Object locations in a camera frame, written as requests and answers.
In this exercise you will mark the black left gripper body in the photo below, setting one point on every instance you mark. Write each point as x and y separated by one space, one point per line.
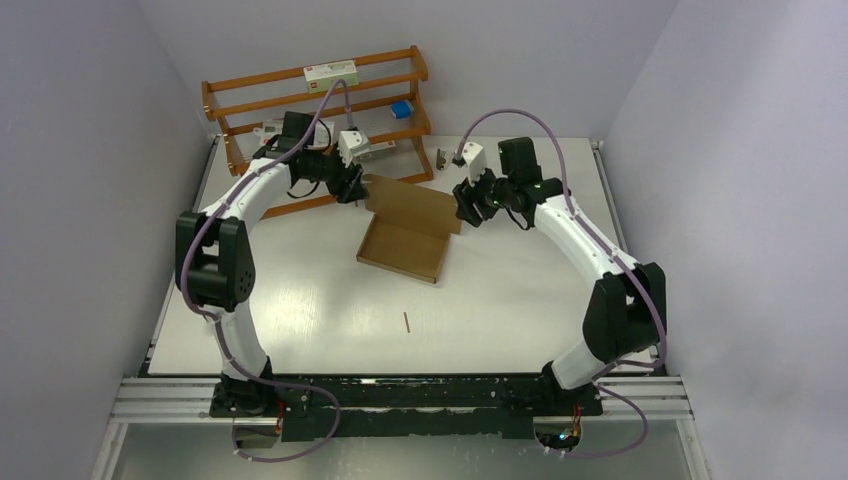
325 168

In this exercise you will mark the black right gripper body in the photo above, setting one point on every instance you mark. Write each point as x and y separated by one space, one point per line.
496 191

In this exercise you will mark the brown cardboard box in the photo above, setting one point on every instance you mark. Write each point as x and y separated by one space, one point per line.
410 229

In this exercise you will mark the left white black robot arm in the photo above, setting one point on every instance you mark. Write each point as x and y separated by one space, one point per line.
215 268

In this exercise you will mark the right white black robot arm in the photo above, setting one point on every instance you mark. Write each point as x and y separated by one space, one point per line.
625 311

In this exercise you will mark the grey white small box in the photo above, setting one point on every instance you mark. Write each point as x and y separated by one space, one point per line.
381 150

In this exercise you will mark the green white box top shelf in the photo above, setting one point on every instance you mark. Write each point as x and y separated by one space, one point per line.
321 77

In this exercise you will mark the blue small box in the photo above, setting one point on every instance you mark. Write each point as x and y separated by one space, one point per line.
402 109

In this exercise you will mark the white flat blister package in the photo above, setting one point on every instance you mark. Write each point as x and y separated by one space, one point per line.
267 130

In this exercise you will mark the small grey white clip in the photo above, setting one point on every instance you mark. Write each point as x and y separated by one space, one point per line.
443 159

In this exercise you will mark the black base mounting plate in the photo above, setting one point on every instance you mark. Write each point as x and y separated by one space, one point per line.
310 406

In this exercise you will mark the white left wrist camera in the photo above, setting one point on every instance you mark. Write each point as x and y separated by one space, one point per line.
353 145

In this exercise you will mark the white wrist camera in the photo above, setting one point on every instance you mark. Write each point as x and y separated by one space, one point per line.
471 156
353 145

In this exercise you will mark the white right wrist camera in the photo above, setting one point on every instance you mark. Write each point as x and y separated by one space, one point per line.
471 156

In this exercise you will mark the aluminium rail frame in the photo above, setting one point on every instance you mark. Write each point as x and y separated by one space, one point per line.
402 354

